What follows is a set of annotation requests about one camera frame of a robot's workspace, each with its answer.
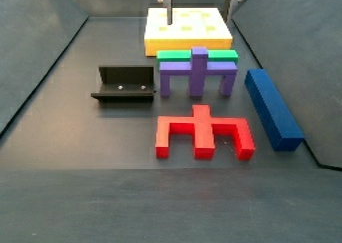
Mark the black angle bracket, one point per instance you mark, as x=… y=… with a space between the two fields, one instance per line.
x=126 y=82

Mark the red branched block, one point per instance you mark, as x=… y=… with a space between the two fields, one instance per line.
x=202 y=126

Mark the green rectangular bar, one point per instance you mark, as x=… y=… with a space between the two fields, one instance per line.
x=183 y=55

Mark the blue rectangular bar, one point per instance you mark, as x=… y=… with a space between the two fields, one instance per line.
x=279 y=124

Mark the purple branched block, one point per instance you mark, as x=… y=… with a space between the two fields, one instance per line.
x=198 y=69

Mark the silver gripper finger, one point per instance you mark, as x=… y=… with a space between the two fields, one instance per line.
x=233 y=0
x=167 y=4

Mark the yellow slotted board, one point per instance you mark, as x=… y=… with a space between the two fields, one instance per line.
x=197 y=27

